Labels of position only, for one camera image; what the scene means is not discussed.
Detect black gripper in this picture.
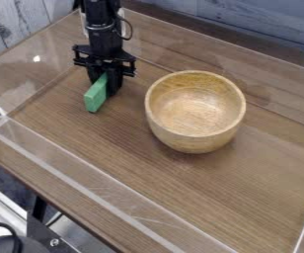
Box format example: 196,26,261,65
73,26,137,96

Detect green rectangular block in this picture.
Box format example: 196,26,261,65
83,73,107,113

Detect brown wooden bowl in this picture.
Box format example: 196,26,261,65
145,70,248,153

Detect black table leg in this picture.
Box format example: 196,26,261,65
33,197,49,222

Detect clear acrylic enclosure wall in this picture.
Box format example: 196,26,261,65
0,4,304,253

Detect black metal mount plate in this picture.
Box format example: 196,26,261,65
27,215,81,253

